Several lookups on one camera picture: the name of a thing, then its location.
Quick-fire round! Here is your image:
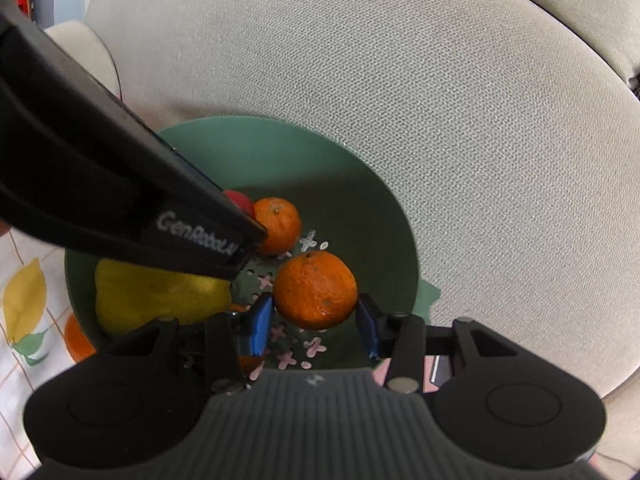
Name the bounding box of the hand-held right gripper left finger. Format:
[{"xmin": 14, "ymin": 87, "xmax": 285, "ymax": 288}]
[{"xmin": 100, "ymin": 291, "xmax": 275, "ymax": 395}]

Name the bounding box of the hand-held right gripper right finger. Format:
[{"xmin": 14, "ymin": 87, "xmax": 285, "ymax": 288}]
[{"xmin": 355, "ymin": 292, "xmax": 533, "ymax": 395}]

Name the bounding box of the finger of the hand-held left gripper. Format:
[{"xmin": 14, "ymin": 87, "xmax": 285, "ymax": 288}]
[{"xmin": 0, "ymin": 10, "xmax": 269, "ymax": 248}]

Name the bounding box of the yellow-green pear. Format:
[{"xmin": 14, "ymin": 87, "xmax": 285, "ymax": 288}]
[{"xmin": 95, "ymin": 258, "xmax": 234, "ymax": 337}]

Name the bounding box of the small red fruit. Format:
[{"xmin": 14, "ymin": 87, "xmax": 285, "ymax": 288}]
[{"xmin": 222, "ymin": 190, "xmax": 256, "ymax": 222}]

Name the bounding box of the green plastic colander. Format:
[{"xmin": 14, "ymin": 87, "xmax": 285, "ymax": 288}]
[{"xmin": 64, "ymin": 116, "xmax": 441, "ymax": 377}]

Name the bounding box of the pink checkered printed cloth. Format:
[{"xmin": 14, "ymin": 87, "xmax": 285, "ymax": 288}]
[{"xmin": 0, "ymin": 230, "xmax": 453, "ymax": 468}]

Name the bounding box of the beige fabric sofa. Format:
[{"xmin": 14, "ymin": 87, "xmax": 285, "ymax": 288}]
[{"xmin": 42, "ymin": 0, "xmax": 640, "ymax": 401}]

